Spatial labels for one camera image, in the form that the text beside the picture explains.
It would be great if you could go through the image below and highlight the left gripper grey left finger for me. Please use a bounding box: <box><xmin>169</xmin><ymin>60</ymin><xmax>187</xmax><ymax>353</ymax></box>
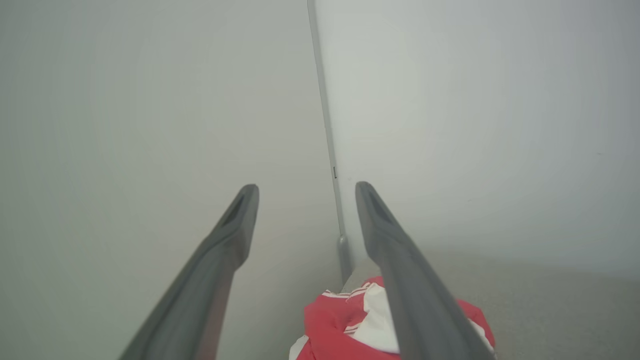
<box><xmin>118</xmin><ymin>183</ymin><xmax>260</xmax><ymax>360</ymax></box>

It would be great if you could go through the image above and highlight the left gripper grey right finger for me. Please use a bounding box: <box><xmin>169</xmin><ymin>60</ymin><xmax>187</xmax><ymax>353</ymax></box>
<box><xmin>355</xmin><ymin>181</ymin><xmax>497</xmax><ymax>360</ymax></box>

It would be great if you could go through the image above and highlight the red and white garment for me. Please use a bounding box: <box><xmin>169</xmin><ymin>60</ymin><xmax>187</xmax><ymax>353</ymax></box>
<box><xmin>289</xmin><ymin>276</ymin><xmax>497</xmax><ymax>360</ymax></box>

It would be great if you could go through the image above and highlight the grey fabric sofa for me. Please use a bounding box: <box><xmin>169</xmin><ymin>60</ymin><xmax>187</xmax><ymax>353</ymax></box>
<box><xmin>341</xmin><ymin>252</ymin><xmax>640</xmax><ymax>360</ymax></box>

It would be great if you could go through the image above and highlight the grey wall corner trim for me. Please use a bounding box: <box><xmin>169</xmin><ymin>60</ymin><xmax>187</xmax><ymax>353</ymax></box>
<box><xmin>307</xmin><ymin>0</ymin><xmax>353</xmax><ymax>285</ymax></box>

